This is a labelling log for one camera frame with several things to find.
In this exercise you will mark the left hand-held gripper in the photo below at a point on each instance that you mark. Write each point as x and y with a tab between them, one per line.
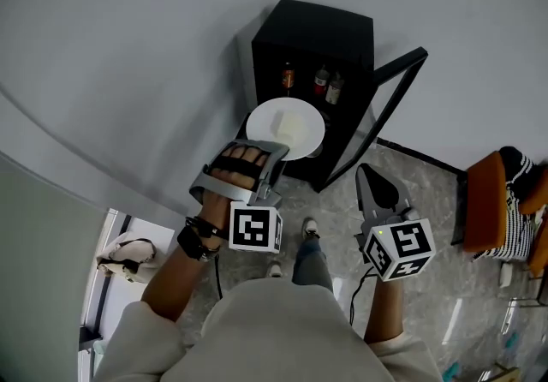
252	228

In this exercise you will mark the red label jar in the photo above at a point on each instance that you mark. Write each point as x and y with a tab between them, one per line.
321	82

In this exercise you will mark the person's left hand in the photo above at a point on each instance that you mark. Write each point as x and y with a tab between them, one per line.
216	209

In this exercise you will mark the white plate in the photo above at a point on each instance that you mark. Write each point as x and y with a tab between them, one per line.
261	125

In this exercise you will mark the black mini fridge cabinet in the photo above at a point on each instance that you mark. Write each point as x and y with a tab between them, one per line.
317	29

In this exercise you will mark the black white striped cloth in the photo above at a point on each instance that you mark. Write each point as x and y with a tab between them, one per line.
514	234

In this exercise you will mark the grey blue jeans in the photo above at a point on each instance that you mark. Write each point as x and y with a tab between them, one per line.
311	264

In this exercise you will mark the person's left forearm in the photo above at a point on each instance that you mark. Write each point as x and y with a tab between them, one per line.
171	286

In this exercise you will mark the beige handbag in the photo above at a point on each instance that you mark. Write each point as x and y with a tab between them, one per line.
126	258

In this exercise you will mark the person's white shoe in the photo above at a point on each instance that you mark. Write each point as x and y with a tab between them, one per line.
275	270
311	228

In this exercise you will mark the small white box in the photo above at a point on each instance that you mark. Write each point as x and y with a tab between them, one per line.
506	275

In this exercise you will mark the person's right forearm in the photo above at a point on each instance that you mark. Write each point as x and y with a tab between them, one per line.
385	307

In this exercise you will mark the black wristwatch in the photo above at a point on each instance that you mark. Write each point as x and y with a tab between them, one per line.
190	243

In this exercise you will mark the beige shirt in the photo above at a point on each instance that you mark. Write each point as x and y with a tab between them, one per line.
265	333

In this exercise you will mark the person's left white shoe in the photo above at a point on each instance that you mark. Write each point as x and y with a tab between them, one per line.
275	270

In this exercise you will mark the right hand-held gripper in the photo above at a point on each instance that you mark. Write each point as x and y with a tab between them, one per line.
406	243

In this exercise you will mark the person's right white shoe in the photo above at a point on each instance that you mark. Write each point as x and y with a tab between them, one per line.
311	228

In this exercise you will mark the orange drink bottle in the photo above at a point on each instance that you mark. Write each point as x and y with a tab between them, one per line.
288	77

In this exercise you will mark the white label jar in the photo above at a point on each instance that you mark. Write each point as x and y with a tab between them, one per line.
334	90

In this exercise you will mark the orange armchair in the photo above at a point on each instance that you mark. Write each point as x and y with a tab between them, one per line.
484	204

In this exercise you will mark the white window sill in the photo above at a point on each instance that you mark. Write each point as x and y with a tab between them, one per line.
145	230

